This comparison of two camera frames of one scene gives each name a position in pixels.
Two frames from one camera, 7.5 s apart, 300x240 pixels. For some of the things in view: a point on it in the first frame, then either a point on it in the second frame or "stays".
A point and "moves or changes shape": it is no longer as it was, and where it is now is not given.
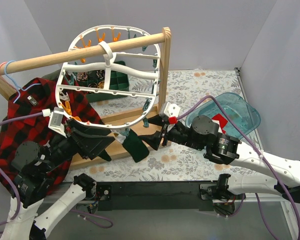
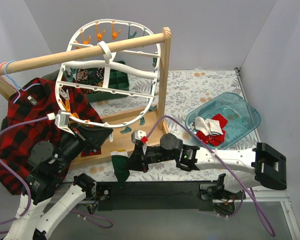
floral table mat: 174,163 stays
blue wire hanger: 19,88 stays
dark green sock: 133,145 moves or changes shape
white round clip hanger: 110,77 moves or changes shape
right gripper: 165,135 to 143,159
